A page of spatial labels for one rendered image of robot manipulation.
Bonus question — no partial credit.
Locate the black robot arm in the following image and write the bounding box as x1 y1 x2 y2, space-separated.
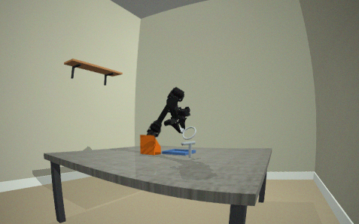
147 87 190 137

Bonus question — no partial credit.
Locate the grey t-shaped metal stake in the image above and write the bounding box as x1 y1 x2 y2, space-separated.
181 141 196 158

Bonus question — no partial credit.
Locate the blue tray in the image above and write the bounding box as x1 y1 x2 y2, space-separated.
163 149 196 156

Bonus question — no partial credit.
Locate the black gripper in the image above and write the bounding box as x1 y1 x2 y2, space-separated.
164 106 190 133

